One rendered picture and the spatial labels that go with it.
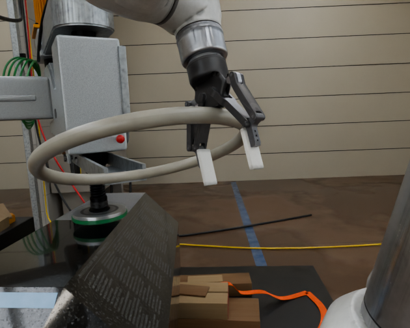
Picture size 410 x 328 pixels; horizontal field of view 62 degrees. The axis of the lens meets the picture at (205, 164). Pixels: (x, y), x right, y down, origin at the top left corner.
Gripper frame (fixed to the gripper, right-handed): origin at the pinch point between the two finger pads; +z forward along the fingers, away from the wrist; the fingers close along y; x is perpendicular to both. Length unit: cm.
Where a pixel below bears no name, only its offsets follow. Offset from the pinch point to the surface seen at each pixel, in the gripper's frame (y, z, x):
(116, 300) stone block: 59, 25, -3
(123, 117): 4.4, -10.2, 16.6
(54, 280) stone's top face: 61, 15, 13
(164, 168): 38.4, -9.5, -14.1
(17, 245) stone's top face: 95, 2, 13
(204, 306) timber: 121, 54, -83
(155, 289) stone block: 69, 27, -23
